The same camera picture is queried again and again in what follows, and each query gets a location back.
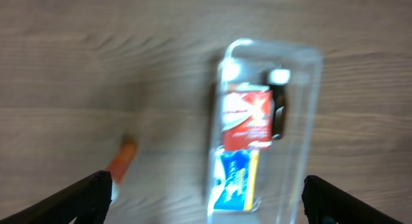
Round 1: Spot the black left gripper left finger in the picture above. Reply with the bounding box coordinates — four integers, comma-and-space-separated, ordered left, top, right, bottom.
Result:
1, 171, 113, 224

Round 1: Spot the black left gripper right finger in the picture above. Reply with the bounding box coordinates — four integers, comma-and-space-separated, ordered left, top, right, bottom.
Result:
301, 175, 402, 224

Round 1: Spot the orange tube white cap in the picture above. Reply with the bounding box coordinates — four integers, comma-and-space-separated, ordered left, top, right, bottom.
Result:
106, 135, 138, 203

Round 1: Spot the blue yellow Vapodrops box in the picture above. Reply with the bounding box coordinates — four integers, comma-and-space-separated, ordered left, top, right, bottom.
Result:
208, 148, 259, 212

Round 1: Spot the red medicine box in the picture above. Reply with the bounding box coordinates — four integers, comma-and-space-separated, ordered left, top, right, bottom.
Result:
221, 82, 273, 151

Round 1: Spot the clear plastic container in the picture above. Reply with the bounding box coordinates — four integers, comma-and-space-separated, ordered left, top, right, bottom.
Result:
207, 38, 323, 224

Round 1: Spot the dark brown bottle white cap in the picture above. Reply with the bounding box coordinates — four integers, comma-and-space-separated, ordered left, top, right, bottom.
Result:
267, 69, 290, 140

